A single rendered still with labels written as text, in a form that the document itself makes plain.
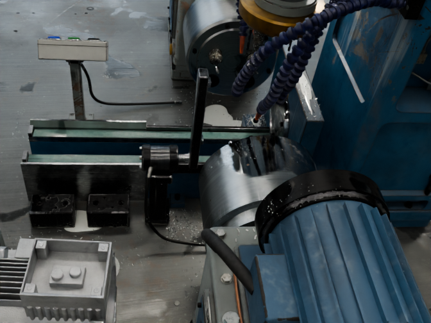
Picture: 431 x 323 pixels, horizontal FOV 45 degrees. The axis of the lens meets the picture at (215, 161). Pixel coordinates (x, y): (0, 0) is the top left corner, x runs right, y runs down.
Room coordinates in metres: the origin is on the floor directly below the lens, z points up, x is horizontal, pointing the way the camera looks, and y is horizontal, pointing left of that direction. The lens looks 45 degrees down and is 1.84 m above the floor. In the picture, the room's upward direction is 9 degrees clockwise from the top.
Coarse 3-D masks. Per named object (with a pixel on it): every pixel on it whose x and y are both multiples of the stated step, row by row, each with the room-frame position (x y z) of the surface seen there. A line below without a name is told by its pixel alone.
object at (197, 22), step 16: (208, 0) 1.28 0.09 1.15; (224, 0) 1.27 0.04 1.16; (192, 16) 1.26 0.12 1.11; (208, 16) 1.21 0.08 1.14; (224, 16) 1.19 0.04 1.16; (192, 32) 1.19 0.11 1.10; (208, 32) 1.16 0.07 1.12; (224, 32) 1.17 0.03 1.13; (192, 48) 1.16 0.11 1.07; (208, 48) 1.16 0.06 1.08; (224, 48) 1.17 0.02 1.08; (192, 64) 1.16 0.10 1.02; (208, 64) 1.16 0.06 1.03; (224, 64) 1.17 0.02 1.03; (240, 64) 1.18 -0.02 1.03; (272, 64) 1.20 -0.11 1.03; (224, 80) 1.17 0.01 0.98; (256, 80) 1.20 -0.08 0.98
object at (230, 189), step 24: (240, 144) 0.74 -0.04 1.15; (264, 144) 0.73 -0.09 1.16; (288, 144) 0.75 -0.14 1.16; (216, 168) 0.70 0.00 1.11; (240, 168) 0.68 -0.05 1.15; (264, 168) 0.67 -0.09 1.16; (288, 168) 0.68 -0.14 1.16; (312, 168) 0.73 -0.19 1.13; (216, 192) 0.64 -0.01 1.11; (240, 192) 0.62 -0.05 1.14; (264, 192) 0.61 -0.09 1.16; (216, 216) 0.59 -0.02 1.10; (240, 216) 0.58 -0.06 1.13
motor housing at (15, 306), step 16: (0, 272) 0.41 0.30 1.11; (16, 272) 0.41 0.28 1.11; (112, 272) 0.50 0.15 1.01; (0, 288) 0.38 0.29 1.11; (16, 288) 0.38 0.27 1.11; (112, 288) 0.48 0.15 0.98; (0, 304) 0.36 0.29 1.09; (16, 304) 0.37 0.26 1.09; (112, 304) 0.46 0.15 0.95; (0, 320) 0.35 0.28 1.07; (16, 320) 0.35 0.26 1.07; (32, 320) 0.35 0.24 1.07; (48, 320) 0.36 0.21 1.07; (112, 320) 0.44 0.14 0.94
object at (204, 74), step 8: (200, 72) 0.81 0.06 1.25; (200, 80) 0.80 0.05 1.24; (208, 80) 0.80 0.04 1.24; (200, 88) 0.80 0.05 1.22; (200, 96) 0.80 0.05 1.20; (200, 104) 0.80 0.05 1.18; (200, 112) 0.80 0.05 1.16; (192, 120) 0.82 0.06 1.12; (200, 120) 0.80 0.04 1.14; (192, 128) 0.81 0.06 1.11; (200, 128) 0.80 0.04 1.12; (192, 136) 0.80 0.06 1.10; (200, 136) 0.80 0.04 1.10; (192, 144) 0.80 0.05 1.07; (200, 144) 0.80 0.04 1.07; (192, 152) 0.80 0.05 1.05; (192, 160) 0.80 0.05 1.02; (192, 168) 0.80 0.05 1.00
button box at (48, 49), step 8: (40, 40) 1.07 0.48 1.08; (48, 40) 1.08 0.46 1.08; (56, 40) 1.08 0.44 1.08; (64, 40) 1.09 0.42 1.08; (72, 40) 1.09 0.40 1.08; (80, 40) 1.10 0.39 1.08; (88, 40) 1.10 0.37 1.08; (96, 40) 1.12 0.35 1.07; (40, 48) 1.06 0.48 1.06; (48, 48) 1.07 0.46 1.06; (56, 48) 1.07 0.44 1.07; (64, 48) 1.07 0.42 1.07; (72, 48) 1.08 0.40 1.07; (80, 48) 1.08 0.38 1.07; (88, 48) 1.09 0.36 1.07; (96, 48) 1.09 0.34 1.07; (104, 48) 1.10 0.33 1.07; (40, 56) 1.05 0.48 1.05; (48, 56) 1.05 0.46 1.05; (56, 56) 1.06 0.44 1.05; (64, 56) 1.06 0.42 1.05; (72, 56) 1.07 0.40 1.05; (80, 56) 1.07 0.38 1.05; (88, 56) 1.08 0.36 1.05; (96, 56) 1.08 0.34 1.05; (104, 56) 1.09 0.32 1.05
